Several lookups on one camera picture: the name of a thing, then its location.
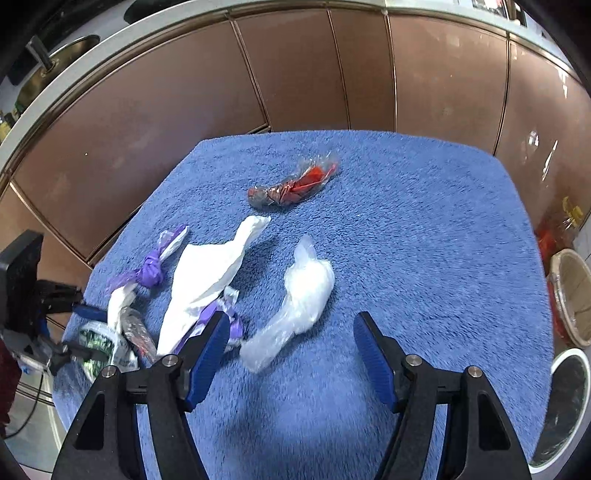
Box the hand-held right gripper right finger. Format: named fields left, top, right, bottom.
left=353, top=311, right=532, bottom=480

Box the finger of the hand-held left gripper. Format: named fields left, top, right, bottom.
left=39, top=279, right=109, bottom=324
left=45, top=342, right=94, bottom=376

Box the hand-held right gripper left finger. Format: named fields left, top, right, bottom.
left=51, top=313, right=232, bottom=480

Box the green white plastic wrapper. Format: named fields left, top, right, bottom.
left=78, top=284, right=139, bottom=374

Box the purple white plastic wrapper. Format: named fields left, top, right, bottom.
left=185, top=286, right=245, bottom=356

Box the clear plastic bag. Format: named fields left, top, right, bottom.
left=239, top=235, right=335, bottom=372

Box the white bin with black liner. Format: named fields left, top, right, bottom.
left=529, top=348, right=588, bottom=474

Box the silver red foil wrapper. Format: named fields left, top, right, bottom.
left=119, top=308, right=160, bottom=365

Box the purple knotted plastic bag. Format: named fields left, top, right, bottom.
left=106, top=224, right=190, bottom=296

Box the white plastic bag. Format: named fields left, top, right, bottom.
left=157, top=215, right=271, bottom=356

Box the blue terry towel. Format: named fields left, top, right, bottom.
left=53, top=130, right=555, bottom=480

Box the red clear plastic wrapper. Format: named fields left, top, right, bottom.
left=247, top=154, right=340, bottom=208

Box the beige wastebasket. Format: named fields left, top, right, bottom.
left=549, top=249, right=591, bottom=347

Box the steel sink faucet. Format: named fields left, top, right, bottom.
left=25, top=37, right=54, bottom=75

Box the steel kitchen sink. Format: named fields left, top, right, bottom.
left=14, top=34, right=100, bottom=109

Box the cooking oil bottle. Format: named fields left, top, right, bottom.
left=536, top=196, right=587, bottom=278

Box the white kitchen countertop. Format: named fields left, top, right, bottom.
left=0, top=0, right=583, bottom=158

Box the copper kitchen base cabinet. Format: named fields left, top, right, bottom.
left=0, top=7, right=591, bottom=324

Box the black cable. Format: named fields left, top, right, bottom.
left=4, top=369, right=47, bottom=435

